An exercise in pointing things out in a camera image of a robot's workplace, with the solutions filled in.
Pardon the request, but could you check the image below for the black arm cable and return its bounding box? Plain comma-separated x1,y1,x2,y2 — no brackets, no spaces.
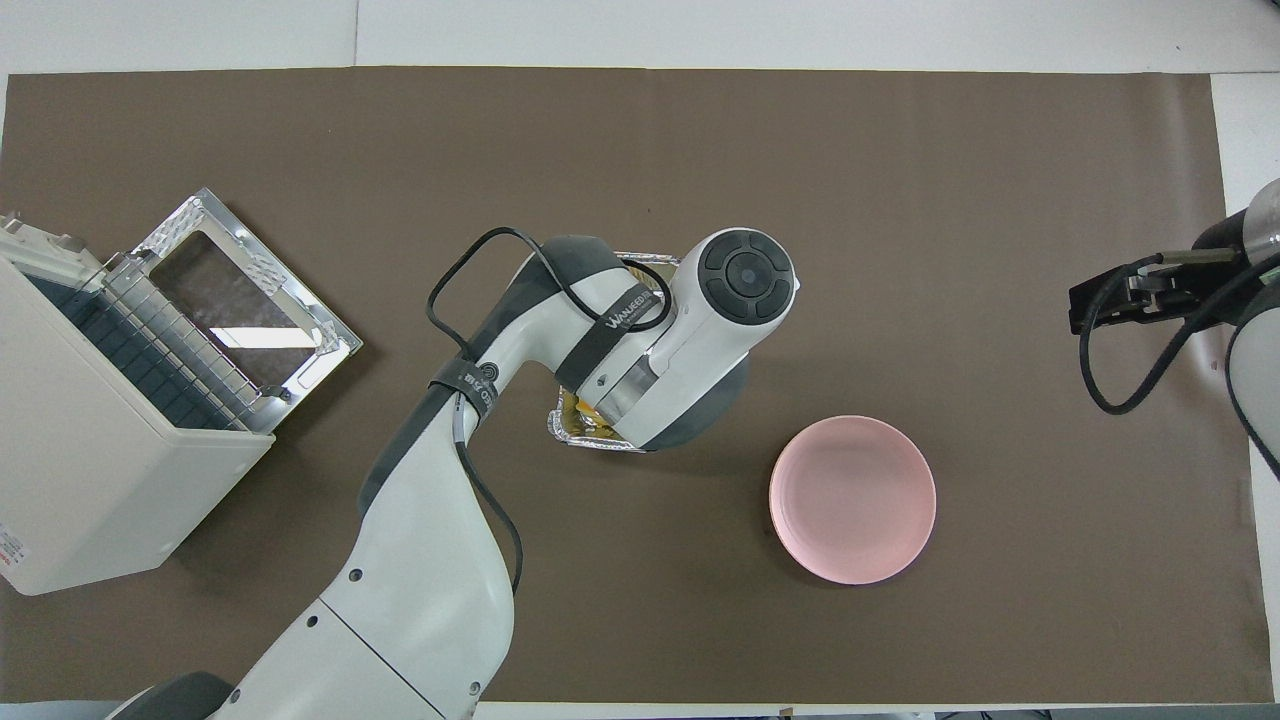
426,227,675,597
1077,250,1280,417

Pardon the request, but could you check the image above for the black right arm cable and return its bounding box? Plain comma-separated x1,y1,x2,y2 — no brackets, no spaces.
1077,250,1280,417

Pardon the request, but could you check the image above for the brown table mat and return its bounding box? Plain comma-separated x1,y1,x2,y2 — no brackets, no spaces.
0,66,1273,704

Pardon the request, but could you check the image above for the chrome framed glass oven door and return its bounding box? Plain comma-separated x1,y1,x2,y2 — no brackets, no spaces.
130,188,364,421

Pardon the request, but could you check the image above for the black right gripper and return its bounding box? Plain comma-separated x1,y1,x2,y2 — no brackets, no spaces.
1067,260,1252,337

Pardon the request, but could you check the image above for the white toaster oven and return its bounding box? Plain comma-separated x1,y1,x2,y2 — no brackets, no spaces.
0,213,277,597

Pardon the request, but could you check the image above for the metal oven wire rack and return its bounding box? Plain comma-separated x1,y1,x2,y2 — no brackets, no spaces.
25,253,277,433

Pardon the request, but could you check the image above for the pink round plate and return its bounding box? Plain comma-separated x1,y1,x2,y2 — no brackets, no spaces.
769,415,938,586

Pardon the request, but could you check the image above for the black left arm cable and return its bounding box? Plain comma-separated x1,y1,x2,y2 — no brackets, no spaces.
426,227,675,597

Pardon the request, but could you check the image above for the aluminium foil tray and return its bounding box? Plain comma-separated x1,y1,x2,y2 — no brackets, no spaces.
547,250,683,454

